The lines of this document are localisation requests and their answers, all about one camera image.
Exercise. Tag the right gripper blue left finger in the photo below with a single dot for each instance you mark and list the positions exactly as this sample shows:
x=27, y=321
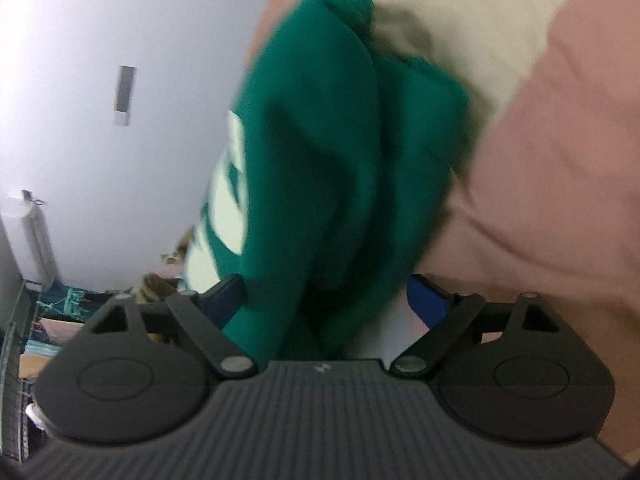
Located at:
x=223, y=301

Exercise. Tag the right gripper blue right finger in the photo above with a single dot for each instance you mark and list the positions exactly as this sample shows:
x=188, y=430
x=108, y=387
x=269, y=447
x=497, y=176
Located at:
x=427, y=301

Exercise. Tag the green sweatshirt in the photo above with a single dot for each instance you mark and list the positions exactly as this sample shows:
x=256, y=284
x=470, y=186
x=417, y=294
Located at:
x=339, y=157

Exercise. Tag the patchwork bed cover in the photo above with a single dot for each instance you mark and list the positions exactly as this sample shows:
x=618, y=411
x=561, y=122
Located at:
x=551, y=202

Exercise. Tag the white cylinder appliance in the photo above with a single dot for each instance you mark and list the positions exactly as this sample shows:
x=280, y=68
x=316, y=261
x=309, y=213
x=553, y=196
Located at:
x=28, y=238

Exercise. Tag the grey wall panel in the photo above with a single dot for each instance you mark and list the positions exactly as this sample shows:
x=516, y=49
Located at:
x=123, y=95

